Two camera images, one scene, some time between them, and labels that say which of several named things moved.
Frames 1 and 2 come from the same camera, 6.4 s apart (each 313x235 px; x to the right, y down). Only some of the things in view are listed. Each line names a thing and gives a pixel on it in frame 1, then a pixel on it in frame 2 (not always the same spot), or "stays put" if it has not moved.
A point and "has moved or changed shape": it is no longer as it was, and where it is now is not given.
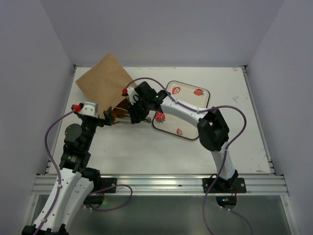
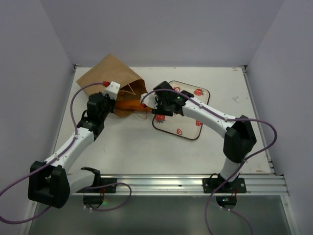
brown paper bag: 103,83 has moved or changed shape
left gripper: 107,118 → 113,102
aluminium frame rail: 179,185 stays put
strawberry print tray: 177,123 stays put
